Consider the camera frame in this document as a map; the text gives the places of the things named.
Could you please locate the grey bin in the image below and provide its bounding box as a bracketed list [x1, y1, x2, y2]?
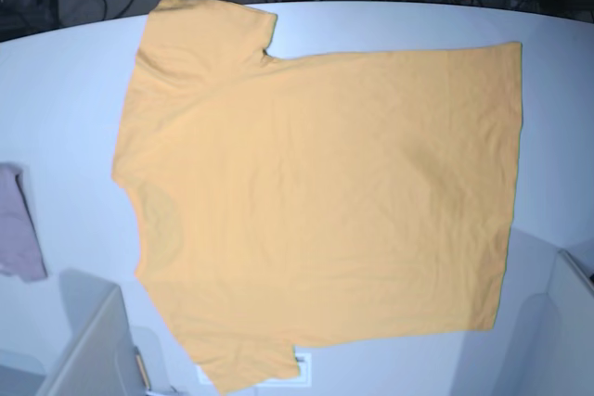
[538, 251, 593, 395]
[35, 285, 154, 396]

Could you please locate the pink folded cloth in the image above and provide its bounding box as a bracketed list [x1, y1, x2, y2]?
[1, 164, 47, 282]

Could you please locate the pencil in bin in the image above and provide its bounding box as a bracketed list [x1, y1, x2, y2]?
[135, 352, 151, 390]

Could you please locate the grey right bin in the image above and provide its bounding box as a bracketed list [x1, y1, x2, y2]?
[538, 251, 593, 395]

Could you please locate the white table slot plate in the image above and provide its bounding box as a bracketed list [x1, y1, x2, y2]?
[197, 351, 313, 388]

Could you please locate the yellow T-shirt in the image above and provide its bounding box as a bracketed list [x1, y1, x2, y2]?
[112, 0, 523, 395]

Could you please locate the grey left bin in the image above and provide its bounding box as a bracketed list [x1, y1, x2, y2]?
[35, 285, 154, 396]

